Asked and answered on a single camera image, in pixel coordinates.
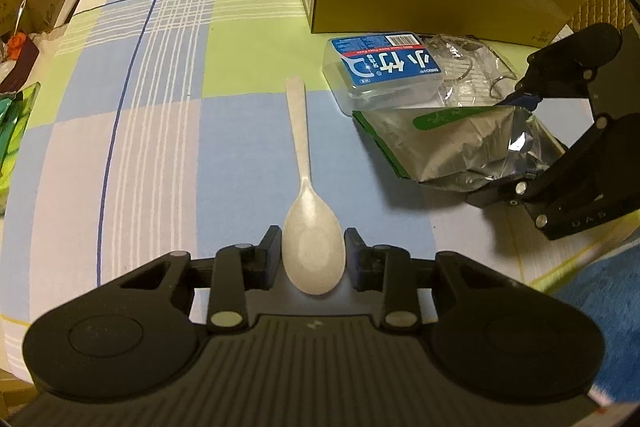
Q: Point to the dark brown box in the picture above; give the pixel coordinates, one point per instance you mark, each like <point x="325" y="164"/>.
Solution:
<point x="20" y="69"/>

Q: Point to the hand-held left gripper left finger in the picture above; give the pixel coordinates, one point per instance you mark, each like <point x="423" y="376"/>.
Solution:
<point x="272" y="257"/>

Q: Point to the teal plastic packet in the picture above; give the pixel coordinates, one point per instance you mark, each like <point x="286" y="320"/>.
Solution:
<point x="15" y="137"/>

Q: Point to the clear bag of metal rings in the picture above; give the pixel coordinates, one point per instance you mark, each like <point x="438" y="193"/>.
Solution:
<point x="465" y="67"/>

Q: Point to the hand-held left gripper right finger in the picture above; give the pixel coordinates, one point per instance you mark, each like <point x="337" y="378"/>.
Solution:
<point x="353" y="259"/>

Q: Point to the red flower ornament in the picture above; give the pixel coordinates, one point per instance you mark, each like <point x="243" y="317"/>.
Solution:
<point x="18" y="44"/>

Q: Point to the white speckled spoon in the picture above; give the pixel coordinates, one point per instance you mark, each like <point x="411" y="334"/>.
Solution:
<point x="312" y="237"/>

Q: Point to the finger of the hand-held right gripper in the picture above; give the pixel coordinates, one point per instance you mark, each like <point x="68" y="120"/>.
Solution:
<point x="570" y="167"/>
<point x="575" y="57"/>

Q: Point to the silver foil bag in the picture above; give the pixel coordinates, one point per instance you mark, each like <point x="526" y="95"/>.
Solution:
<point x="465" y="142"/>

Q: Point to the checkered tablecloth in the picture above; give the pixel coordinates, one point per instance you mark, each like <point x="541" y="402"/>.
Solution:
<point x="175" y="132"/>

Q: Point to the clear floss box blue label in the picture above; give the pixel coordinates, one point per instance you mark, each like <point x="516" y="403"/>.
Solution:
<point x="385" y="72"/>

